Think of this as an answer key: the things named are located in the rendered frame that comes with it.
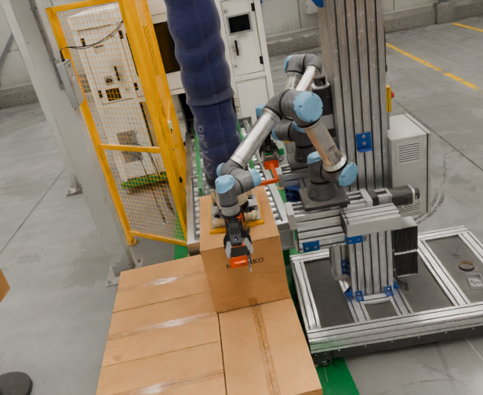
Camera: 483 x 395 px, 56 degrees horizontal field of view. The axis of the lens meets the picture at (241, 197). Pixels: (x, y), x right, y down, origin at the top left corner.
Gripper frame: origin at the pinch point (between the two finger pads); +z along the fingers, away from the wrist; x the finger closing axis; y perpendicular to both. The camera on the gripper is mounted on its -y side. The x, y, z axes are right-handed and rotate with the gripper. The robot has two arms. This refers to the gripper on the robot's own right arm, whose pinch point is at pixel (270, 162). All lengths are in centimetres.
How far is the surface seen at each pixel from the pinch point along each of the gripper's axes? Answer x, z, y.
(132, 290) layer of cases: -96, 53, 25
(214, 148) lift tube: -29, -30, 39
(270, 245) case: -11, 18, 60
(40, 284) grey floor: -208, 107, -85
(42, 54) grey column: -131, -77, -72
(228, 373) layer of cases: -42, 53, 102
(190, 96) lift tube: -35, -56, 36
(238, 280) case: -30, 35, 60
